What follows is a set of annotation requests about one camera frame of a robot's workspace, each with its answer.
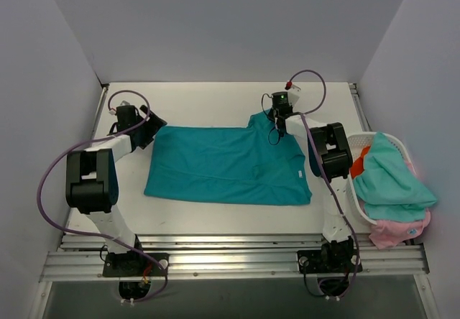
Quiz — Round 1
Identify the teal t-shirt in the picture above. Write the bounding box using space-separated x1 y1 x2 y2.
144 113 312 206

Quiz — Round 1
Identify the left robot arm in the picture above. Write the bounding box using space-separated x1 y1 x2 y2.
65 103 167 275

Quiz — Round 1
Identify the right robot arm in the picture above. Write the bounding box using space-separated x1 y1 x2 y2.
266 91 357 271

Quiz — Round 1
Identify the white plastic laundry basket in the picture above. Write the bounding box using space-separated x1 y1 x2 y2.
346 132 437 225

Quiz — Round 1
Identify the mint green t-shirt in basket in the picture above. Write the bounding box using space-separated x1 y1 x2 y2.
351 131 438 223

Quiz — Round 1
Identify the orange garment in basket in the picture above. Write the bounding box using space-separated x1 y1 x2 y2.
350 146 370 179

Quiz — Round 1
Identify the pink garment in basket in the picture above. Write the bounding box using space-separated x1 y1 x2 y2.
369 209 431 249

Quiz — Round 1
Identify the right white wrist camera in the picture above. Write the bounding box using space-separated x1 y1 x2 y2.
285 81 301 107

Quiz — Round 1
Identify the black loop cable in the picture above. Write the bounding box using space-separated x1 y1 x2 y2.
261 93 285 147

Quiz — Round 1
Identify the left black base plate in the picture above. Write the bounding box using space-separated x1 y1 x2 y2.
102 251 170 278

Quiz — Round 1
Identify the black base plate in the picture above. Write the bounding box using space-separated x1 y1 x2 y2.
102 251 170 278
296 249 356 274

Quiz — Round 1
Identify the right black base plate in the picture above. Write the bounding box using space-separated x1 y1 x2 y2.
296 249 356 274

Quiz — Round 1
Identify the aluminium mounting rail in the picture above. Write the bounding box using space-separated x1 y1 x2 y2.
40 234 429 282

